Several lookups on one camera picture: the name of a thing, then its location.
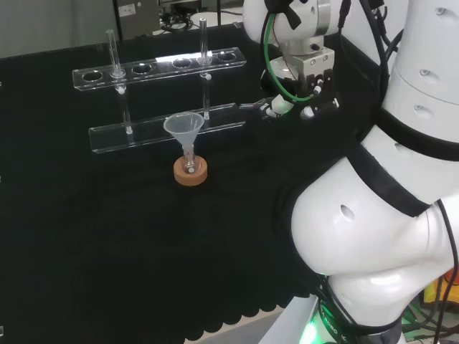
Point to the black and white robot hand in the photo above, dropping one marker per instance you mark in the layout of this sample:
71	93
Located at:
281	104

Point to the translucent plastic funnel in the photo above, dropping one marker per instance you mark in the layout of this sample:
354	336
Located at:
183	127

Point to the small glass round-bottom flask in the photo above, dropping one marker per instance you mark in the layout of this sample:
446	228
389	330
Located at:
189	165

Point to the clear acrylic funnel stand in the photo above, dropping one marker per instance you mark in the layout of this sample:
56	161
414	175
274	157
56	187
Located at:
161	129

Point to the grey equipment box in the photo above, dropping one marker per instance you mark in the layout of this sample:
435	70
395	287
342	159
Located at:
138	18

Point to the black bench cloth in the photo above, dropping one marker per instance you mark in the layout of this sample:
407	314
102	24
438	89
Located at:
125	233

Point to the yellow stop button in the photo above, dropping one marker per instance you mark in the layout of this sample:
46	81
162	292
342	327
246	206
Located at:
439	286

